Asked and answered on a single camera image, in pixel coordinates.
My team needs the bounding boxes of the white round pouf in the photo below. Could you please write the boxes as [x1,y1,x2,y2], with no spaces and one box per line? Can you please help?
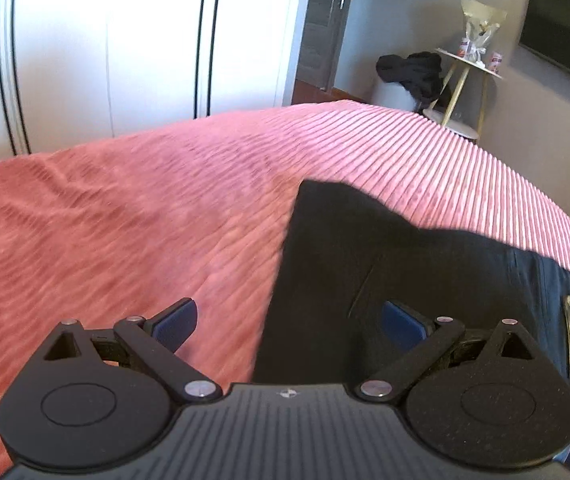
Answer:
[370,77,417,112]

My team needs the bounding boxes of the pile of black clothes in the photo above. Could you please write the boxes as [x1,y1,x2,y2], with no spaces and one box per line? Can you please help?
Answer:
[376,51,449,112]

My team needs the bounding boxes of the wrapped flower bouquet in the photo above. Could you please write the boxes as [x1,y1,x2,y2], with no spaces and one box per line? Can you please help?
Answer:
[458,0,509,64]

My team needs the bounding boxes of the dark grey door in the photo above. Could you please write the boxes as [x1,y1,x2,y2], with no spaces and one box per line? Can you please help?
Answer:
[295,0,361,92]

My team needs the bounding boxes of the white wardrobe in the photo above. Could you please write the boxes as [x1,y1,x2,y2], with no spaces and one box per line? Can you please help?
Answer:
[0,0,312,172]

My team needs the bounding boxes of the round side table gold legs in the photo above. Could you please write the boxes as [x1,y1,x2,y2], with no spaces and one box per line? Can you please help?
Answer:
[422,47,507,142]

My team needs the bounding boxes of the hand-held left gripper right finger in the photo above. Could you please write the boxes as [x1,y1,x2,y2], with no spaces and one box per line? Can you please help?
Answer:
[355,300,552,404]

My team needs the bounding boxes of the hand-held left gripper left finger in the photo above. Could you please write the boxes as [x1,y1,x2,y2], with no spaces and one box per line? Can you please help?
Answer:
[42,297,223,404]

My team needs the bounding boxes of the pink ribbed bed blanket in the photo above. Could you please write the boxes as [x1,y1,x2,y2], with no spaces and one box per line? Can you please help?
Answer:
[0,100,570,480]

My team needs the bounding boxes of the black pants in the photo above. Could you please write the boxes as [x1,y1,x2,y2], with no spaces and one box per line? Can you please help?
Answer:
[252,179,570,467]

